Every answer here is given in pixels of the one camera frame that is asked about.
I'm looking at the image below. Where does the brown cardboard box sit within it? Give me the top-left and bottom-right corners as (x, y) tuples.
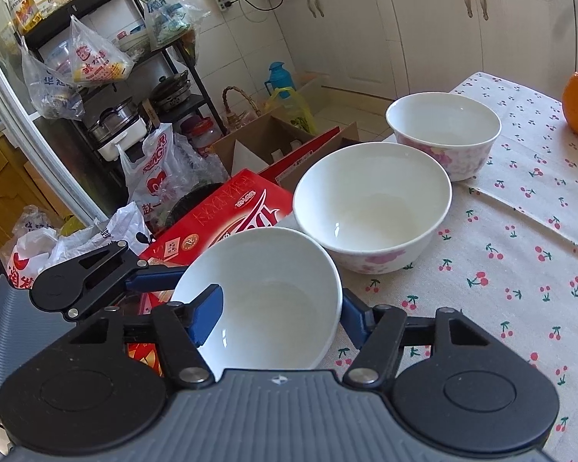
(211, 115), (360, 188)

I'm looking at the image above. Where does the white enamel tray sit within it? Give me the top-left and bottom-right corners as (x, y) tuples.
(97, 125), (151, 162)

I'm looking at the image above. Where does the red heart print plastic bag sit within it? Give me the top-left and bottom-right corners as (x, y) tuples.
(118, 124), (184, 213)

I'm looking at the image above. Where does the yellow plastic bag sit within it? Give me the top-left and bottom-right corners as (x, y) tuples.
(265, 87), (317, 134)

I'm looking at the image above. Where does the wicker basket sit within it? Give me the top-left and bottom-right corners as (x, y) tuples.
(222, 85), (265, 132)

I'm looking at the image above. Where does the white bag black print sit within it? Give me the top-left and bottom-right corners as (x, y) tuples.
(53, 201), (151, 275)

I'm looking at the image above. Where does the clear bag of packets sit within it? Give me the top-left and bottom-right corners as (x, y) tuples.
(129, 0), (212, 49)

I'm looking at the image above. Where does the clear bag red yellow print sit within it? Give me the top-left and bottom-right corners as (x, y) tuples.
(70, 14), (136, 88)

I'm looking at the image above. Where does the black waste bin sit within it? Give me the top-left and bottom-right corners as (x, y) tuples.
(166, 182), (228, 229)

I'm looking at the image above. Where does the red lid plastic jar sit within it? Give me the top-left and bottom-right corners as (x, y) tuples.
(180, 116), (223, 156)

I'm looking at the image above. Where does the clear bag blue print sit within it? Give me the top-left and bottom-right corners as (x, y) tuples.
(22, 38), (85, 121)

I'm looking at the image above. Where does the white bag red print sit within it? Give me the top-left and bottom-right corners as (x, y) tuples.
(7, 228), (78, 294)

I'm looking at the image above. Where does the white door frame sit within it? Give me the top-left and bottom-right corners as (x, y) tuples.
(0, 24), (102, 232)

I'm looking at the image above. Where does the yellow wooden cabinet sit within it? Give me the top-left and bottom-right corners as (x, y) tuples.
(0, 132), (78, 256)

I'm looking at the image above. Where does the pink floral white bowl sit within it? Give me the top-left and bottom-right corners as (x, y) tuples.
(293, 142), (452, 275)
(171, 228), (344, 382)

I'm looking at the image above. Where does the yellow white snack packet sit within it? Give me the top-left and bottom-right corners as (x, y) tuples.
(7, 0), (43, 32)

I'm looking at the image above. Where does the blue thermos jug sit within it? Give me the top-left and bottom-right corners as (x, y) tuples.
(265, 62), (296, 102)

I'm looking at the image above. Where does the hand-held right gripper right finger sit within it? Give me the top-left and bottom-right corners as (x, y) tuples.
(341, 289), (494, 388)

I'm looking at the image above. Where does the cherry print tablecloth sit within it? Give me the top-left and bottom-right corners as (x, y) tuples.
(318, 71), (578, 450)

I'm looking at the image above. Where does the red carton box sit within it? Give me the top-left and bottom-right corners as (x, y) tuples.
(125, 169), (297, 376)

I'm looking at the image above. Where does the black lidded pot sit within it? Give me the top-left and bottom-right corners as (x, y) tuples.
(149, 70), (193, 112)

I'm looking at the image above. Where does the white bowl allover pink print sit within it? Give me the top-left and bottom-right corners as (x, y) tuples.
(385, 92), (502, 182)

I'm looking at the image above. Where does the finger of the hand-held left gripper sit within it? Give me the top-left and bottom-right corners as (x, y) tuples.
(65, 241), (188, 318)

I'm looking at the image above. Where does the steel steamer pot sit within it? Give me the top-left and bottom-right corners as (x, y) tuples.
(87, 97), (151, 147)

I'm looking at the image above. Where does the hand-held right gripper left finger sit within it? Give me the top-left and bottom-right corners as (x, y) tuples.
(70, 284), (223, 388)

